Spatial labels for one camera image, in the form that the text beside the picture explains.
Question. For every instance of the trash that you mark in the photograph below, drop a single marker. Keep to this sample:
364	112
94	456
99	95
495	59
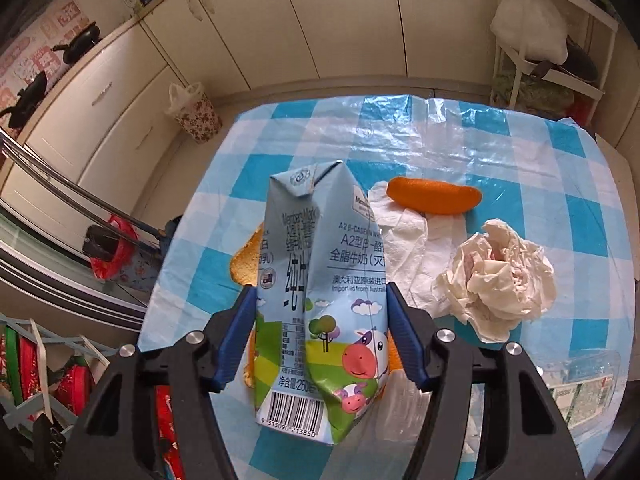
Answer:
330	285

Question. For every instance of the blue and beige shelf rack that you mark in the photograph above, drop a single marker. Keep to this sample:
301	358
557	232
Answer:
42	355

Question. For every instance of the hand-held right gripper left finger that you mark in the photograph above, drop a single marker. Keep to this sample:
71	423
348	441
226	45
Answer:
235	340

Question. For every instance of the bag of green vegetables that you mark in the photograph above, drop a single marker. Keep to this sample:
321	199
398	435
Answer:
535	92

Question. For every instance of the white plastic bin liner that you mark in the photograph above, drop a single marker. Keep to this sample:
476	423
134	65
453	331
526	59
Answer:
182	95

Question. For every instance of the black wok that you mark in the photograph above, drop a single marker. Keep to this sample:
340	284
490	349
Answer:
80	42

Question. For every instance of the cream kitchen cabinets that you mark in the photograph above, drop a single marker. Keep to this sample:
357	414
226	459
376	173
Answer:
125	110

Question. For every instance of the clear plastic bottle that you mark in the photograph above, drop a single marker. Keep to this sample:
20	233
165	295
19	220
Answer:
585	400

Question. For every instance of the white shelf rack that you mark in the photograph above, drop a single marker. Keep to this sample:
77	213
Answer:
515	82

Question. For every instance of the long orange peel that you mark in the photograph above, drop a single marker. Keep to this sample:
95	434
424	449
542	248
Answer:
430	197

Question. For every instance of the floral waste bin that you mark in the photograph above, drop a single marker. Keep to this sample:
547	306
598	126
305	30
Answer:
197	122

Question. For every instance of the flat white tissue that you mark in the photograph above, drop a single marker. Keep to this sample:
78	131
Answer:
405	240

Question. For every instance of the black pan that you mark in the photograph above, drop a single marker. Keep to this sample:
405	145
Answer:
27	95

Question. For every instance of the white plastic bag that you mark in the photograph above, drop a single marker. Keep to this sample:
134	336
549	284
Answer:
530	25

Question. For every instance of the blue patterned bin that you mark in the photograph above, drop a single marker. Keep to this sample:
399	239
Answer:
142	267

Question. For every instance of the curled orange peel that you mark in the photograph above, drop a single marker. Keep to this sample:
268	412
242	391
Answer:
245	260

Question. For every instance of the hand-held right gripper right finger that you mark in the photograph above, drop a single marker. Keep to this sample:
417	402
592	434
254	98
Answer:
407	340

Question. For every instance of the white tissue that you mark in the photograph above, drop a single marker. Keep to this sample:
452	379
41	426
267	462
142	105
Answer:
500	280
405	240

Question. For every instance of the blue checkered tablecloth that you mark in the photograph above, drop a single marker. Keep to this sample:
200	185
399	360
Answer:
500	160

